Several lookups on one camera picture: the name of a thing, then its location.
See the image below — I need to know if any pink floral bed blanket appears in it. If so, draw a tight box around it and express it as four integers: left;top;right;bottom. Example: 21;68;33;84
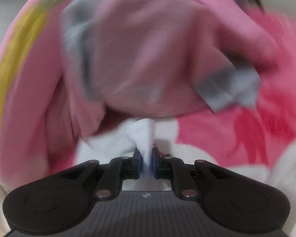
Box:
153;7;296;178

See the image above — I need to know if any pink carrot print duvet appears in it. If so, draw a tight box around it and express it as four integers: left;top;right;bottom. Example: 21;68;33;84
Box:
0;0;279;178

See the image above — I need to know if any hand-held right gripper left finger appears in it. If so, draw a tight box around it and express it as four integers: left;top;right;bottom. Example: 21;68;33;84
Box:
58;148;141;200

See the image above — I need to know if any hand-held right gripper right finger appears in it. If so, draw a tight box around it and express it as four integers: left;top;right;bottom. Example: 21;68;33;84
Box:
151;148;233;200

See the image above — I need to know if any white shirt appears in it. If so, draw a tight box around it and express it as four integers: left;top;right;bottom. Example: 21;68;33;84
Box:
78;118;179;192

